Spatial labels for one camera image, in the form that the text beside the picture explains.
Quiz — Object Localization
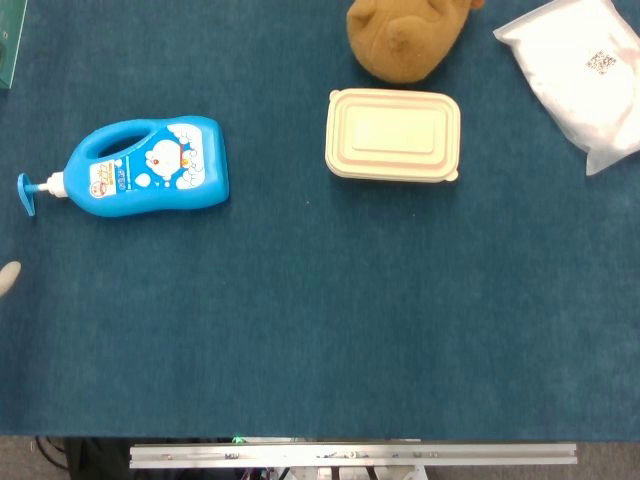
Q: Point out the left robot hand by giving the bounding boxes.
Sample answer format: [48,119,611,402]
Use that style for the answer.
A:
[0,260,22,300]

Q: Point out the blue pump detergent bottle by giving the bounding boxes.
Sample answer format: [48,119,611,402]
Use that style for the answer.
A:
[17,115,230,218]

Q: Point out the blue felt table cloth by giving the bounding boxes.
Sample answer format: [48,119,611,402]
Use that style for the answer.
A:
[0,0,640,442]

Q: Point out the cream lidded lunch box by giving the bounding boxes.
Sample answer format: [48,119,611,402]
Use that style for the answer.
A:
[324,88,462,184]

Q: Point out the brown plush toy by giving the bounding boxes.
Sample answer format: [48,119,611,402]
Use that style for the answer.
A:
[346,0,486,84]

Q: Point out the white plastic bag QR label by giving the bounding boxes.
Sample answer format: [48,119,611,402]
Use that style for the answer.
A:
[492,0,640,177]

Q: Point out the black floor cables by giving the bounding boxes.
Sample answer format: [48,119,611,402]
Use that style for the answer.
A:
[33,436,70,472]

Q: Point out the aluminium profile rail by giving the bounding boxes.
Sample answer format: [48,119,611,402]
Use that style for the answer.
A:
[129,442,578,470]

